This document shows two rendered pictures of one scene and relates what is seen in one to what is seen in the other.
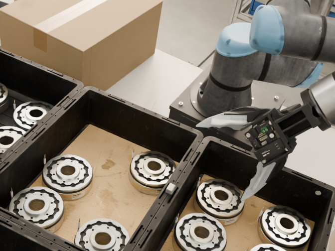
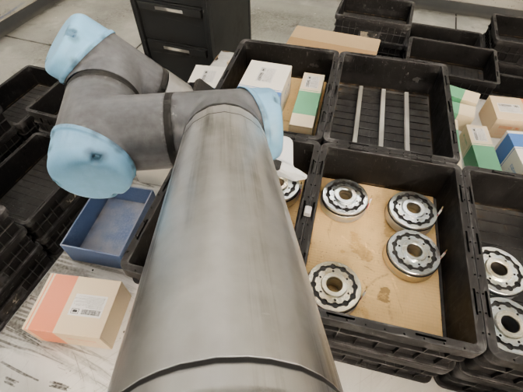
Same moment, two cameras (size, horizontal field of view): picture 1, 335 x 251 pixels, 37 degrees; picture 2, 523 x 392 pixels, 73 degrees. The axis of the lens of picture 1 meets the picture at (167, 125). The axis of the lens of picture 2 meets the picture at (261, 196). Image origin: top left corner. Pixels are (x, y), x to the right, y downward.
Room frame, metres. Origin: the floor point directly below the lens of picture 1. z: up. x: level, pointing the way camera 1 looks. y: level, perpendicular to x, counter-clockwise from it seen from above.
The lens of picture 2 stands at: (1.03, -0.14, 1.48)
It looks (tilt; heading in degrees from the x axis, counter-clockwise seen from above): 52 degrees down; 177
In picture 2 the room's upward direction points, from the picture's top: straight up
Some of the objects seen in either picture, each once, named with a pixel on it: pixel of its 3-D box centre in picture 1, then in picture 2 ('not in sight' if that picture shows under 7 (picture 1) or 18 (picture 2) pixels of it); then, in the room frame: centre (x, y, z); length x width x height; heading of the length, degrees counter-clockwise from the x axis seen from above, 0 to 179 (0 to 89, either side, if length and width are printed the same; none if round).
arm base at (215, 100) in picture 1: (227, 87); not in sight; (1.12, -0.14, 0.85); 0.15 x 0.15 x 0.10
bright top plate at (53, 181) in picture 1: (68, 172); (413, 251); (0.70, 0.18, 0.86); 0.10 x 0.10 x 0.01
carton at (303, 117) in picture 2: not in sight; (307, 106); (0.23, 0.03, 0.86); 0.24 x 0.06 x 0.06; 163
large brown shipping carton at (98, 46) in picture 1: (83, 33); not in sight; (1.33, 0.31, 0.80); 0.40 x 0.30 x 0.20; 156
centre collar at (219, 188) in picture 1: (221, 195); not in sight; (0.72, -0.14, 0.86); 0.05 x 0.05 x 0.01
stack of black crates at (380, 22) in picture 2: not in sight; (366, 47); (-0.95, 0.61, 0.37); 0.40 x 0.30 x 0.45; 68
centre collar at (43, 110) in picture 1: (36, 113); (509, 324); (0.85, 0.30, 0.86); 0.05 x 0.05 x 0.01
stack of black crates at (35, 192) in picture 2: not in sight; (51, 201); (0.09, -0.96, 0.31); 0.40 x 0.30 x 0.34; 158
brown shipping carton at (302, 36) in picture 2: not in sight; (327, 68); (-0.08, 0.16, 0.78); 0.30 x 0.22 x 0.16; 67
